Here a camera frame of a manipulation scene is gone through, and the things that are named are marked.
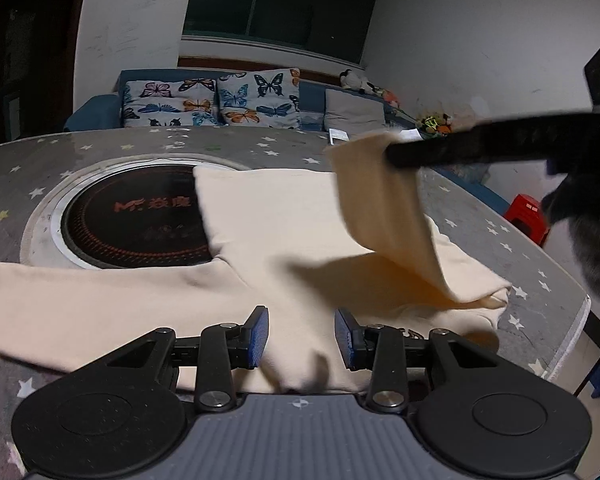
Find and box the grey cushion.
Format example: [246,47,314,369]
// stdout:
[324,89,386,136]

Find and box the blue sofa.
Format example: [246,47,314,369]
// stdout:
[65,67,415,132]

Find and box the left butterfly pillow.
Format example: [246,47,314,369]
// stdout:
[121,78,221,128]

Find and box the butterfly pillow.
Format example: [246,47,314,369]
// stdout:
[121,78,221,128]
[218,67,301,129]

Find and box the dark window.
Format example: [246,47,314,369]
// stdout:
[183,0,376,64]

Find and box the right butterfly pillow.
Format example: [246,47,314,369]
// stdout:
[218,67,301,129]

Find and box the black induction cooktop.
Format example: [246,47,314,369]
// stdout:
[60,165,212,269]

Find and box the plush toy panda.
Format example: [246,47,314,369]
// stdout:
[339,70,375,94]

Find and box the white remote device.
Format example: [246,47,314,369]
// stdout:
[328,128,349,143]

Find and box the red plastic stool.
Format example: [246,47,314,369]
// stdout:
[504,194,550,247]

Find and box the cream knit sweater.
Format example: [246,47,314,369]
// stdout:
[0,132,509,393]

